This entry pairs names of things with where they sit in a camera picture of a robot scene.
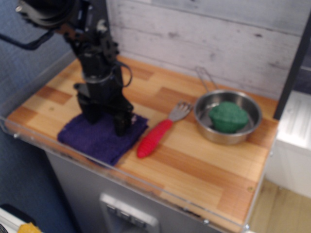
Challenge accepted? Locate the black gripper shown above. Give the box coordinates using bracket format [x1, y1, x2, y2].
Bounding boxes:
[74, 52, 133, 136]

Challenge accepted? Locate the purple cloth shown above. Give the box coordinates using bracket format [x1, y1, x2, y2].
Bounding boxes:
[57, 114, 148, 166]

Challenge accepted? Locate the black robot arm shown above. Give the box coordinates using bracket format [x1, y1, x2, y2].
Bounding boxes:
[17, 0, 133, 136]

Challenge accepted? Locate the grey cabinet with button panel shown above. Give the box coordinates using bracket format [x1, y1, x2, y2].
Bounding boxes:
[47, 152, 217, 233]

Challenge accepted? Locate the clear acrylic table guard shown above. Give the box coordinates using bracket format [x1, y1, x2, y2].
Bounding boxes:
[2, 60, 278, 233]

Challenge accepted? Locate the small steel pan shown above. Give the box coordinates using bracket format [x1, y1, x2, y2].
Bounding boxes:
[194, 67, 262, 145]

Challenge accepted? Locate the green toy vegetable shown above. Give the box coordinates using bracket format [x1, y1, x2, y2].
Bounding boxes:
[208, 101, 249, 133]

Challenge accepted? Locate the black and yellow bag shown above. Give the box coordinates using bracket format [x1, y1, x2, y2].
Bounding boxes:
[0, 204, 42, 233]

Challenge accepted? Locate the white ribbed side unit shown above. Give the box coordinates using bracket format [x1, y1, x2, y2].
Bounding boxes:
[265, 91, 311, 198]

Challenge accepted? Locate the red handled metal fork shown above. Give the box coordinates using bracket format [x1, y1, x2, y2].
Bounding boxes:
[137, 101, 192, 158]

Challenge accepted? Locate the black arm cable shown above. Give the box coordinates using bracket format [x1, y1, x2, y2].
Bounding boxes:
[0, 30, 55, 51]

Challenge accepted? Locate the black right frame post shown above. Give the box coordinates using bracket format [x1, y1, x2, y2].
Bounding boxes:
[273, 12, 311, 120]

